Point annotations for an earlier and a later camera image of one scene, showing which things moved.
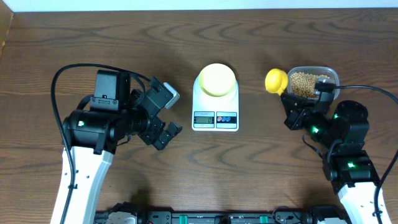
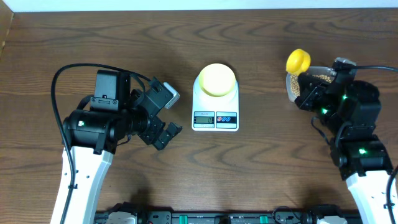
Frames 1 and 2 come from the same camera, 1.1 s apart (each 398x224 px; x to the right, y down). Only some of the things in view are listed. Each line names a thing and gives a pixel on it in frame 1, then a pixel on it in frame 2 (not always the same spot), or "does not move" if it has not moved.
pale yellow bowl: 217,79 does not move
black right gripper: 295,116 -> 308,94
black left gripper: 150,134 does not move
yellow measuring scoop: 276,81 -> 298,61
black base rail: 129,213 does not move
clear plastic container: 328,71 does not move
